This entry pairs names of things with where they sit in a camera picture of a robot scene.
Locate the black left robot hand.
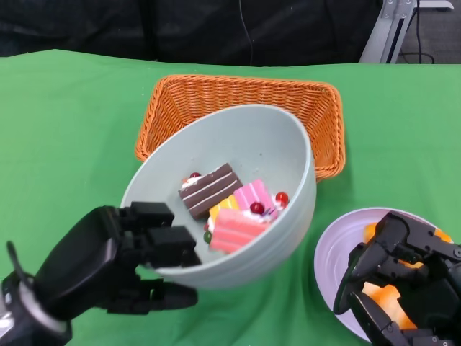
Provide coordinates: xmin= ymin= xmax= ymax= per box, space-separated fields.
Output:
xmin=34 ymin=200 xmax=202 ymax=322

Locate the lavender plate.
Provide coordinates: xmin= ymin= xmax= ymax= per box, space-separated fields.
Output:
xmin=313 ymin=208 xmax=458 ymax=343

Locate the pale grey-green bowl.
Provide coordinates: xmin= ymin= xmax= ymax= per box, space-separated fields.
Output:
xmin=120 ymin=103 xmax=318 ymax=291

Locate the chocolate cake slice with cherry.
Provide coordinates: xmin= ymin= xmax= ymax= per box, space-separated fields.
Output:
xmin=178 ymin=162 xmax=245 ymax=221

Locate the long orange croissant bread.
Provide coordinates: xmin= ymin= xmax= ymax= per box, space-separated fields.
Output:
xmin=364 ymin=221 xmax=453 ymax=270

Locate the pink striped cake slice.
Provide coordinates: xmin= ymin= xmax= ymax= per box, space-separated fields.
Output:
xmin=233 ymin=179 xmax=290 ymax=221

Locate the black fabric backdrop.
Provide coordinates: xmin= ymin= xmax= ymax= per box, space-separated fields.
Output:
xmin=0 ymin=0 xmax=382 ymax=68

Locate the pink cake block with cherry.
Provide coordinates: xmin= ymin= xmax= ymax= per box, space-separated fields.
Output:
xmin=207 ymin=202 xmax=275 ymax=256

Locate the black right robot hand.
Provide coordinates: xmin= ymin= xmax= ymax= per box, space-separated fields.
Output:
xmin=333 ymin=211 xmax=461 ymax=346

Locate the yellow cake slice green ball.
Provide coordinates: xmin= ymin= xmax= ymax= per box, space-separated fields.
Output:
xmin=203 ymin=196 xmax=241 ymax=243

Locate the grey metal stand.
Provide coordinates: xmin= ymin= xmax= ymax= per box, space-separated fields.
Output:
xmin=359 ymin=0 xmax=455 ymax=65

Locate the black cable at left wrist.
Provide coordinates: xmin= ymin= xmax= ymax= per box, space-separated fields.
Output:
xmin=6 ymin=240 xmax=35 ymax=289

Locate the orange wicker basket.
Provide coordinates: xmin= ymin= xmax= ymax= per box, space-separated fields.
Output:
xmin=135 ymin=74 xmax=346 ymax=185

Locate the green tablecloth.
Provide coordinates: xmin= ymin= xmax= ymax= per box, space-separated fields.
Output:
xmin=0 ymin=48 xmax=461 ymax=346

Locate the black cable on floor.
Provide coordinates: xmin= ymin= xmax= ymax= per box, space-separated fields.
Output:
xmin=398 ymin=6 xmax=433 ymax=64

